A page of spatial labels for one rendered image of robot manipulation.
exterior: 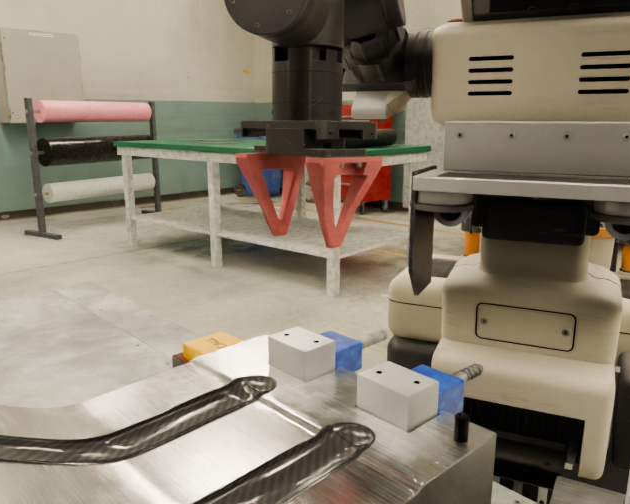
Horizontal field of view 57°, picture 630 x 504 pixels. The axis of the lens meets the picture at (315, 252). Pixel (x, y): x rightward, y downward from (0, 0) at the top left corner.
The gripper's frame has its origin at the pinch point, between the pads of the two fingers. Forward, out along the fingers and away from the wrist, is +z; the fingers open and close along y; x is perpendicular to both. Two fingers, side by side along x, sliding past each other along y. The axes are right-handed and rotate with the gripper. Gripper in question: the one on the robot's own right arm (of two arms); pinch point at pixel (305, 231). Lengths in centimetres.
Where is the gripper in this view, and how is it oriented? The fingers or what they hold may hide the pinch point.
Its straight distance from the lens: 49.1
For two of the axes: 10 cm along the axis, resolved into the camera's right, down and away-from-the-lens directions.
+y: 6.8, 1.6, -7.1
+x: 7.3, -1.3, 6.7
